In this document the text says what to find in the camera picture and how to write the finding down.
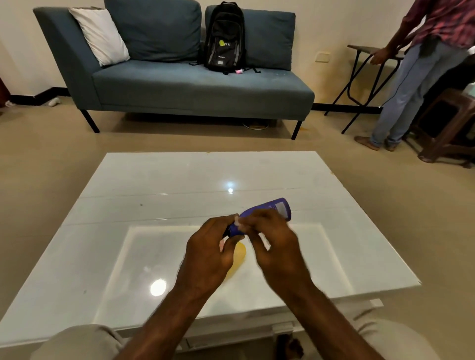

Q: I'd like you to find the person's right hand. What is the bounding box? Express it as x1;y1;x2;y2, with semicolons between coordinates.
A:
235;209;313;298

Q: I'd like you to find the person's left hand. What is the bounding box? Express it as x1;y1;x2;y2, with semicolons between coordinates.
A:
174;214;246;298

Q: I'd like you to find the purple plastic bottle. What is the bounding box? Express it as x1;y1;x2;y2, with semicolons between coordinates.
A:
223;198;292;238

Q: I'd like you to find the person's left forearm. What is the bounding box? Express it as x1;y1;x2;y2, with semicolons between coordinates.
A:
114;281;220;360

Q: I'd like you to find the person's right forearm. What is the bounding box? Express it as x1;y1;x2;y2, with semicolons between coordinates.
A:
274;277;386;360

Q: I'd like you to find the yellow flat object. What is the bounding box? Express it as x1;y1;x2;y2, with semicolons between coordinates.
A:
223;242;247;281

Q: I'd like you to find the white glossy coffee table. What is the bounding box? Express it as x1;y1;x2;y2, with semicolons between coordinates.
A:
0;151;422;351

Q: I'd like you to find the person's foot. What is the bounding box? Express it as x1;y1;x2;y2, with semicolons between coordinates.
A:
276;333;305;360

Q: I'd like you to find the blue-grey fabric sofa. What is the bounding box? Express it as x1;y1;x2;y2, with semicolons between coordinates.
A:
33;0;315;140

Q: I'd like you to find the person's right leg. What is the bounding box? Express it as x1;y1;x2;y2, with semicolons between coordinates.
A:
352;311;443;360

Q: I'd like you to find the person's leg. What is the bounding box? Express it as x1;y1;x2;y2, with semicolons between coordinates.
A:
352;311;443;360
30;324;127;360

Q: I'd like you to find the person's left leg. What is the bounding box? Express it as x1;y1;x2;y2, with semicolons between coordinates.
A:
30;324;127;360

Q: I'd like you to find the black backpack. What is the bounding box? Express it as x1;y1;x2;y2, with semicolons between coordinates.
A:
190;1;261;75

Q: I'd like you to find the small blue-grey back cushion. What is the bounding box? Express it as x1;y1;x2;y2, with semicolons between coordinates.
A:
205;5;296;71

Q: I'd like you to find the black-framed folding table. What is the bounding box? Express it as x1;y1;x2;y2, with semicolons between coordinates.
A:
324;45;406;135

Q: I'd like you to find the brown plastic stool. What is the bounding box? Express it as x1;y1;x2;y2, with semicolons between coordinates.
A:
404;88;475;169

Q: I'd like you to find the large blue-grey back cushion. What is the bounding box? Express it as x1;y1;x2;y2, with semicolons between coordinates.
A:
104;0;202;63

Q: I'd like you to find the white pillow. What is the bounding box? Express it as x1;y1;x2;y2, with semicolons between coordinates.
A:
69;7;131;67

